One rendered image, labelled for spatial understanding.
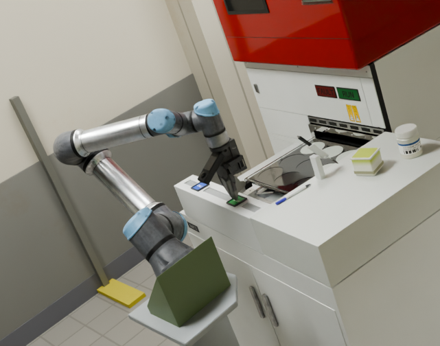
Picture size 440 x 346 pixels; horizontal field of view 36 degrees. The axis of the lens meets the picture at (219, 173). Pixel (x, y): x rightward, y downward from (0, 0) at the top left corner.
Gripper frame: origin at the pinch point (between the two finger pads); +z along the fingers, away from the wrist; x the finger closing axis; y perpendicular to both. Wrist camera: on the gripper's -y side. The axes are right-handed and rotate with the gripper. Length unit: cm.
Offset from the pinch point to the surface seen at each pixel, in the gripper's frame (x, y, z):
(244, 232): -7.4, -4.0, 9.5
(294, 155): 19.7, 40.3, 8.0
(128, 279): 174, -6, 98
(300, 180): -0.1, 27.5, 8.0
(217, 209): 7.6, -4.0, 4.5
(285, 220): -29.1, 0.6, 1.4
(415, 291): -50, 25, 37
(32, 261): 175, -51, 57
